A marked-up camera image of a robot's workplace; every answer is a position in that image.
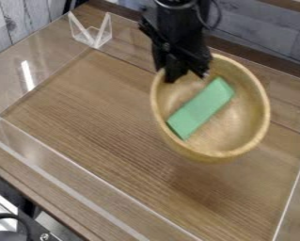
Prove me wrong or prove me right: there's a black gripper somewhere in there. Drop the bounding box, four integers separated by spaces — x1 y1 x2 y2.
138 0 223 84

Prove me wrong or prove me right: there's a green rectangular block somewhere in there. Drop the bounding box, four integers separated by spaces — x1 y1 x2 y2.
165 77 235 140

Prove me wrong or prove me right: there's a wooden oval bowl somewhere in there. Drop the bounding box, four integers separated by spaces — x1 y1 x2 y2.
149 54 269 163

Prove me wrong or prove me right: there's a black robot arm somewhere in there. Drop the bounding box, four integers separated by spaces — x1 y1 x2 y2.
138 0 223 84

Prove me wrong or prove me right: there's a clear acrylic corner bracket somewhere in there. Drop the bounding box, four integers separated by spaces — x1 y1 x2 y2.
68 12 112 49

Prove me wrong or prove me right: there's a black metal bracket with screw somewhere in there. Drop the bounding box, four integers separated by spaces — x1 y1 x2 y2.
17 210 61 241

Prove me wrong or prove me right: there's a black cable lower left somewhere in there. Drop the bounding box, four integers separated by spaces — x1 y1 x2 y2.
0 213 32 241

